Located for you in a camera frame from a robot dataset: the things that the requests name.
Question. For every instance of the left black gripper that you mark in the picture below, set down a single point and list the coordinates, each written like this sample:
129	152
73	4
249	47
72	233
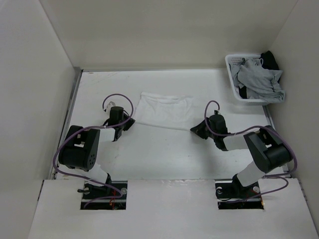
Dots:
129	123

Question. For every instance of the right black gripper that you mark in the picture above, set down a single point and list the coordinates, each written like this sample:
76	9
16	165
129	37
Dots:
198	130

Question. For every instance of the white tank top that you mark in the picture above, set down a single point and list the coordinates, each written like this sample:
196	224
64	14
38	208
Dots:
171	112

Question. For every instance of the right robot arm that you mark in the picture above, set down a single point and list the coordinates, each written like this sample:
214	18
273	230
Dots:
267	148

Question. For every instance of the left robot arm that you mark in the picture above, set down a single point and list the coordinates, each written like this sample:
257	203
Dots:
79	152

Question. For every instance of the grey tank top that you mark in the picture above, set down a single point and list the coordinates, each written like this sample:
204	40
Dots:
254	82

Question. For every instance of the black tank top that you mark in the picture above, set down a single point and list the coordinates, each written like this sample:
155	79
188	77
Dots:
269	61

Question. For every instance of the white plastic laundry basket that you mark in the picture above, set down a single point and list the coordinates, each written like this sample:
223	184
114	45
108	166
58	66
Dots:
234	59

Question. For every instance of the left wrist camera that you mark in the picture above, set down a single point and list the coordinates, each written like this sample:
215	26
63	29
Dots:
108	107

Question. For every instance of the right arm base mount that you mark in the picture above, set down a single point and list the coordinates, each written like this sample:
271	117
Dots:
232	196

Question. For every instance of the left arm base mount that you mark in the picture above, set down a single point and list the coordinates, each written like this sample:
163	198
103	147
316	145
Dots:
95	197

